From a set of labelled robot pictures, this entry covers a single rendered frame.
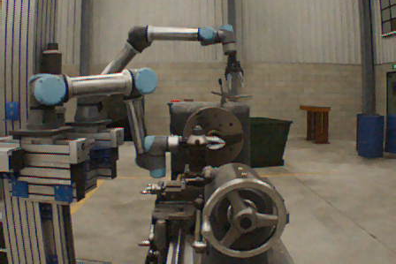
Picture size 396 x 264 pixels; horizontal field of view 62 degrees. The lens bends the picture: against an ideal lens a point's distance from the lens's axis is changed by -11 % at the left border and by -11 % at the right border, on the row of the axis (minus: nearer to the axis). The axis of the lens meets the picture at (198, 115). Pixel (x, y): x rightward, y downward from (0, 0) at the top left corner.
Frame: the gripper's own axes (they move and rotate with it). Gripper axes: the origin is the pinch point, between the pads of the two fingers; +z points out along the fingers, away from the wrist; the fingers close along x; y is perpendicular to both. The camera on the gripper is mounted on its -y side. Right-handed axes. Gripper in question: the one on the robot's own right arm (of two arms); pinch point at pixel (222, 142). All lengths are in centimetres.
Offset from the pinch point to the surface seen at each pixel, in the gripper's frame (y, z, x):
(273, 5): -1023, 246, 328
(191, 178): 40.0, -13.6, -7.7
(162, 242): 56, -23, -26
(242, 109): -35.4, 13.9, 13.9
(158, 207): 45, -25, -17
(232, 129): -19.4, 6.9, 4.5
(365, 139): -545, 345, -70
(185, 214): 53, -15, -17
